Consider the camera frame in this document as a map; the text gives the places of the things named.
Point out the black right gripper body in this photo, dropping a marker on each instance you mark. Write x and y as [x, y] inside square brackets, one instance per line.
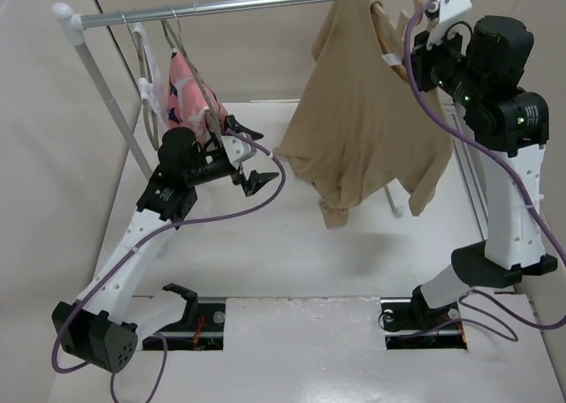
[446, 65]

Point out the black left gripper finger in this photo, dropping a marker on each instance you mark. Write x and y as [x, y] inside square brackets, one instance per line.
[255, 181]
[233, 125]

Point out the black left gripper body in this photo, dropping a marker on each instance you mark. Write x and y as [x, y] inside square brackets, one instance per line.
[209, 169]

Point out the beige t shirt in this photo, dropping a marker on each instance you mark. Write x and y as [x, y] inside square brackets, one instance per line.
[358, 126]

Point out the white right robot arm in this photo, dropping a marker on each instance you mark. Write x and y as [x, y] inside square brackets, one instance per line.
[510, 129]

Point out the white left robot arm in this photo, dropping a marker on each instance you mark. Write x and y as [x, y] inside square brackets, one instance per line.
[97, 327]

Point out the pink patterned shirt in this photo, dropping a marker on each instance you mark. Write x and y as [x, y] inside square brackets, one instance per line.
[186, 105]

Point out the white garment on hanger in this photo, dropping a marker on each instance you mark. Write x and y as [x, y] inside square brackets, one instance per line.
[153, 85]

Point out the grey hanger with pink shirt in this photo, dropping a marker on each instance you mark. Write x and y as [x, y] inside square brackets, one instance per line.
[174, 40]

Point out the white clothes rack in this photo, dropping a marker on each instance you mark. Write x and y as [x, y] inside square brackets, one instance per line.
[74, 27]

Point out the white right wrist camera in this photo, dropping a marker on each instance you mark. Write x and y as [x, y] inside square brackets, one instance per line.
[449, 13]

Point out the aluminium rail right side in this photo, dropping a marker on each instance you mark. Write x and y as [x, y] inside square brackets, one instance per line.
[468, 162]

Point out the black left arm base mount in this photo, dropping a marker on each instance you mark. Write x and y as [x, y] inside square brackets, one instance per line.
[201, 327]

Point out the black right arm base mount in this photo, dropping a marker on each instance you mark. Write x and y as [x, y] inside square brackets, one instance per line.
[409, 324]

